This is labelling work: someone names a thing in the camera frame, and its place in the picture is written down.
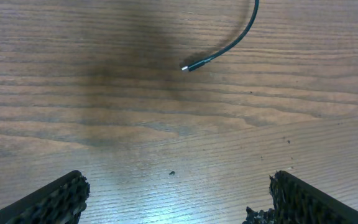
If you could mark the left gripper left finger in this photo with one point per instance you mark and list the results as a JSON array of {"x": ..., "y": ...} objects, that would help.
[{"x": 59, "y": 202}]

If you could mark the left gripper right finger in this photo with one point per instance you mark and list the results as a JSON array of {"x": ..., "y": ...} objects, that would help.
[{"x": 296, "y": 202}]

